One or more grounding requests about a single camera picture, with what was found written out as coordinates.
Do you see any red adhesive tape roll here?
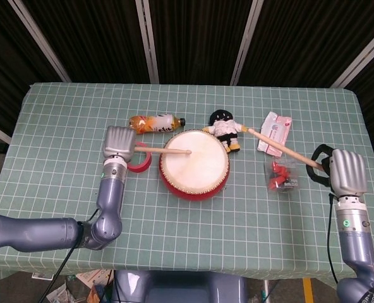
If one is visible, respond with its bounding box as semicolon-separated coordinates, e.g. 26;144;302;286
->
126;141;152;174

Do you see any green checked tablecloth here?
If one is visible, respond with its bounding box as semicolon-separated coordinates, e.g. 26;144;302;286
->
0;82;374;288

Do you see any blue-grey robot torso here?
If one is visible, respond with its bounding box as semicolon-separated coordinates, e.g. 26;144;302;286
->
113;270;248;303

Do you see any white table leg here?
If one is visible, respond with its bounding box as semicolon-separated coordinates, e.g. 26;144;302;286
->
262;279;272;303

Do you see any paper litter pile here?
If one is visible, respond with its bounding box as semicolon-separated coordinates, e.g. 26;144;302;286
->
32;270;115;303

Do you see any orange drink plastic bottle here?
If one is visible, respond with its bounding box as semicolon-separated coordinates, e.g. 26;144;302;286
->
128;114;186;135

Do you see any white pink wet wipes pack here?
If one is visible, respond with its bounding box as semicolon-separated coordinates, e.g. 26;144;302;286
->
256;111;293;157

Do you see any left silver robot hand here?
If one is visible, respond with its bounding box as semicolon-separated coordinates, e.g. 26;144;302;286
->
102;125;138;164

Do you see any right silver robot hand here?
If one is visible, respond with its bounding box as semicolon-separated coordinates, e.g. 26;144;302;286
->
310;143;368;198

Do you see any red drum with white skin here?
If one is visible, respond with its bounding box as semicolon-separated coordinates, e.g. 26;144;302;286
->
158;130;231;202

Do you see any black-headed plush doll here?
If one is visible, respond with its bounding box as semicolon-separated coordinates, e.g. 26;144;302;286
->
202;109;248;154

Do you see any clear bag with red parts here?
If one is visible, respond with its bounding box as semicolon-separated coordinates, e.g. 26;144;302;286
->
263;158;301;194

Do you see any wooden drumstick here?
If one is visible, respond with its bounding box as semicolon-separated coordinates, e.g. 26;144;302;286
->
247;128;325;170
135;146;193;156

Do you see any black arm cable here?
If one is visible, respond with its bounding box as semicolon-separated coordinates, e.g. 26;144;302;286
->
327;192;341;285
43;208;99;303

